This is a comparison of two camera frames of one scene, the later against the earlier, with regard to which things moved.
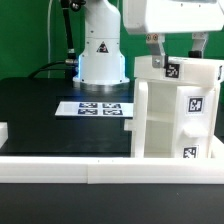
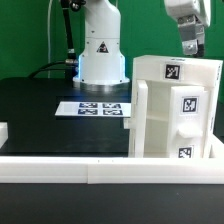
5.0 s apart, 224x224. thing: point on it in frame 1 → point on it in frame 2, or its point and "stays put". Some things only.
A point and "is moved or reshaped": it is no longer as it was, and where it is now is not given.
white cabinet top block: [197, 70] stays put
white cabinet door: [140, 124] stays put
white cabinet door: [194, 122] is moved or reshaped
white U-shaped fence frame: [106, 170] stays put
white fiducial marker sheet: [95, 109] stays put
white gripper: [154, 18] → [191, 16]
